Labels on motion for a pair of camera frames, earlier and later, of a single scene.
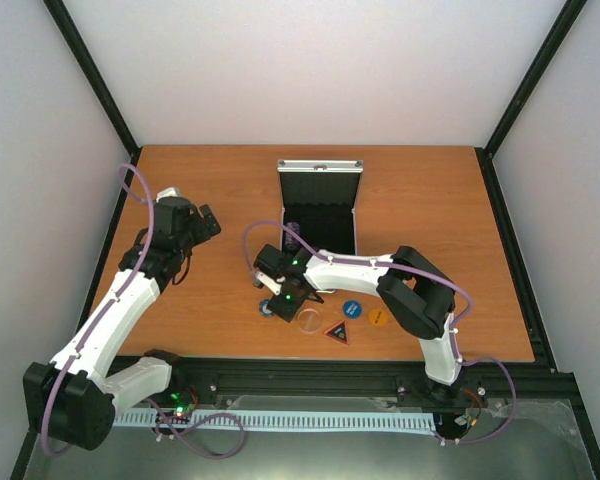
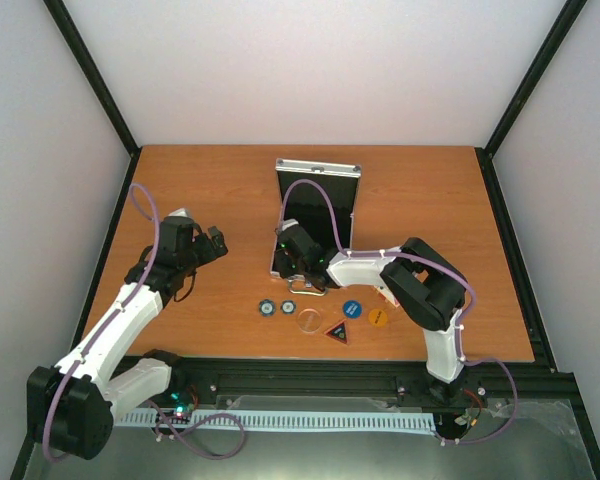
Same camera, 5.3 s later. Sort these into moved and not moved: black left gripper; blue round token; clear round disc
Moved: black left gripper
Not moved: blue round token; clear round disc
